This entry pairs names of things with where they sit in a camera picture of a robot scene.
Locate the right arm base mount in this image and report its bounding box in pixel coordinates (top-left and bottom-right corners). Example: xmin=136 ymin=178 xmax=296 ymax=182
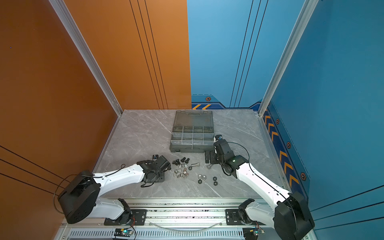
xmin=225 ymin=199 xmax=256 ymax=226

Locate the aluminium corner post left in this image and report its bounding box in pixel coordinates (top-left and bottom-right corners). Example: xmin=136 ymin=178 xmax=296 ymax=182
xmin=49 ymin=0 xmax=123 ymax=118

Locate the green circuit board right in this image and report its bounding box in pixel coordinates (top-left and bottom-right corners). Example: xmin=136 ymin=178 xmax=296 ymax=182
xmin=243 ymin=228 xmax=265 ymax=240

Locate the green circuit board left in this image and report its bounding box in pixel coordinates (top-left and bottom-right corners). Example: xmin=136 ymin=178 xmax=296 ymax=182
xmin=114 ymin=228 xmax=136 ymax=240

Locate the aluminium corner post right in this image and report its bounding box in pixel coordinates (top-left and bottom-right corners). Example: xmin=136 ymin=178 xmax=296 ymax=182
xmin=258 ymin=0 xmax=319 ymax=117

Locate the green circuit board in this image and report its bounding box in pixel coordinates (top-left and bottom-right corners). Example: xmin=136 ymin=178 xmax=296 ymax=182
xmin=114 ymin=228 xmax=136 ymax=240
xmin=243 ymin=228 xmax=265 ymax=240

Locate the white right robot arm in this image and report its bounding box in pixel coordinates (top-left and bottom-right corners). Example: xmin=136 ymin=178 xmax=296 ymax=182
xmin=208 ymin=135 xmax=315 ymax=240

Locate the grey plastic organizer box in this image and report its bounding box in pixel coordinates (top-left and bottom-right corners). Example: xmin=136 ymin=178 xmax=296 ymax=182
xmin=170 ymin=110 xmax=214 ymax=153

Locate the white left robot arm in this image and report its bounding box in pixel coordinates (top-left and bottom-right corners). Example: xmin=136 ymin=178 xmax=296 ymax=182
xmin=58 ymin=156 xmax=171 ymax=226

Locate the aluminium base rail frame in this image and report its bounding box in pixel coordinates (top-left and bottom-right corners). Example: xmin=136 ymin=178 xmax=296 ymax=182
xmin=54 ymin=198 xmax=279 ymax=240

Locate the aluminium corner post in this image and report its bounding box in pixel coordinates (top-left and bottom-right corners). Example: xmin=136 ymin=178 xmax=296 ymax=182
xmin=49 ymin=0 xmax=123 ymax=118
xmin=258 ymin=0 xmax=319 ymax=117

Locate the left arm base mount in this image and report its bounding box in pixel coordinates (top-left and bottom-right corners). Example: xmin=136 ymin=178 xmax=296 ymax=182
xmin=104 ymin=198 xmax=147 ymax=226

